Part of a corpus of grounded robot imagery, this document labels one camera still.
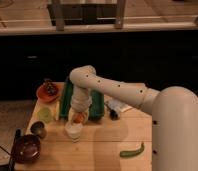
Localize light green cup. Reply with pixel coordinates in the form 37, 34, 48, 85
37, 107, 53, 123

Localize small metal cup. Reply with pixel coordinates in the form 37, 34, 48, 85
30, 121, 47, 139

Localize orange plate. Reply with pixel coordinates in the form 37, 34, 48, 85
36, 84, 60, 103

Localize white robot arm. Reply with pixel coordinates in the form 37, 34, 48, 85
69, 65, 198, 171

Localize dark pine cone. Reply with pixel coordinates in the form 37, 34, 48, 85
44, 79, 58, 96

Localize black spoon handle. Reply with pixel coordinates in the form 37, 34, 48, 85
8, 129, 21, 171

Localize white paper packet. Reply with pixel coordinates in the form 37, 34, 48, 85
105, 98, 131, 113

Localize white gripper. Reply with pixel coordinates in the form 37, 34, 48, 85
68, 99, 92, 124

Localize small orange apple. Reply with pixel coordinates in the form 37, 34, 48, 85
73, 113, 84, 123

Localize green plastic tray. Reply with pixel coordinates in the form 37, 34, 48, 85
59, 78, 104, 121

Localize white paper cup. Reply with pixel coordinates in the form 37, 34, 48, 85
65, 122, 83, 140

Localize dark brown bowl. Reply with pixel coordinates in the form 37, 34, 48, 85
15, 134, 41, 164

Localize green chili pepper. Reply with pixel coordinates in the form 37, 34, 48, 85
119, 142, 145, 158

